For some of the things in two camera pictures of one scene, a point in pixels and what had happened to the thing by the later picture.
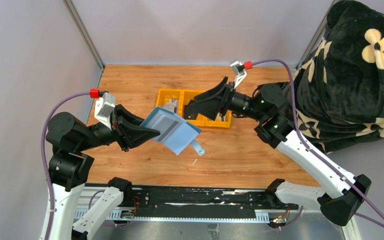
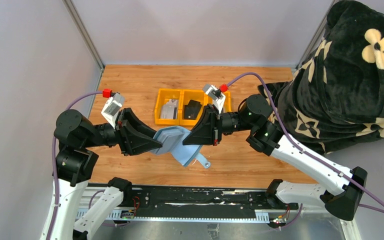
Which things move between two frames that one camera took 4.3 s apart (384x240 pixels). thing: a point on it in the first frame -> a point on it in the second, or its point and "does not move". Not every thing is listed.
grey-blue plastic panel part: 176,133 -> 172,138
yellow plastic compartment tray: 175,100 does not move
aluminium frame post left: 85,33 does not move
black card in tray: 191,110 does not move
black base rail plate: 205,201 does not move
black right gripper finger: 211,108 -> 203,133
